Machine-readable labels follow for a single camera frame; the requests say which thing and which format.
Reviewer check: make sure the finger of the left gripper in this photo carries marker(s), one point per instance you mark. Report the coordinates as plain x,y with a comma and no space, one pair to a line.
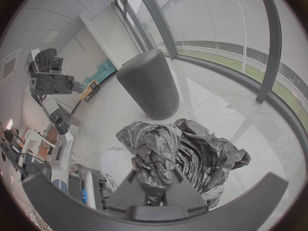
77,86

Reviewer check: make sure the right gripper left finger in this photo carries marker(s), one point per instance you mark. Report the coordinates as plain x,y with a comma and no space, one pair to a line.
127,194

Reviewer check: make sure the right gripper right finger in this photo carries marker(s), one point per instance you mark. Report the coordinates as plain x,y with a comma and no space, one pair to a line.
182,194

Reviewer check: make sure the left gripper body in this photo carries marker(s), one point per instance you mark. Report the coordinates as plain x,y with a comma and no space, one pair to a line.
51,83

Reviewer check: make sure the black plastic bag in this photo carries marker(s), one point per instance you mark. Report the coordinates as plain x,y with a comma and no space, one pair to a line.
211,157

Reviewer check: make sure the black plastic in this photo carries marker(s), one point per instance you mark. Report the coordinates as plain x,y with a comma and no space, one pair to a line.
154,153

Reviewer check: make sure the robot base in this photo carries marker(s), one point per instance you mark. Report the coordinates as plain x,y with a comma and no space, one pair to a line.
87,177

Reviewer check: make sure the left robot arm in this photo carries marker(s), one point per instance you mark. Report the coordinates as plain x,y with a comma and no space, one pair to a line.
30,68

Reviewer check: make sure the wooden top table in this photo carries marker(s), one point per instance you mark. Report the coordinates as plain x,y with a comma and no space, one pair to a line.
90,85

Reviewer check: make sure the teal sofa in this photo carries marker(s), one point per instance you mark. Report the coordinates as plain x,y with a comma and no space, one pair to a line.
103,70

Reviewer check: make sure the ceiling air vent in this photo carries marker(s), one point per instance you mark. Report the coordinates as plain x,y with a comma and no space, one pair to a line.
9,66

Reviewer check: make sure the person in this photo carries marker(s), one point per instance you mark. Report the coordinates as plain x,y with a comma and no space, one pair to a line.
8,136

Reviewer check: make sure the dark grey round chair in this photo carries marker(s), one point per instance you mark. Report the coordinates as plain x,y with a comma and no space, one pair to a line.
149,85

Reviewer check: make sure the window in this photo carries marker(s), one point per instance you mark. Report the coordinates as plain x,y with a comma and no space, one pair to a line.
272,56

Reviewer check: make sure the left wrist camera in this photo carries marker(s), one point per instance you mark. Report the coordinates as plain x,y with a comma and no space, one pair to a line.
47,58

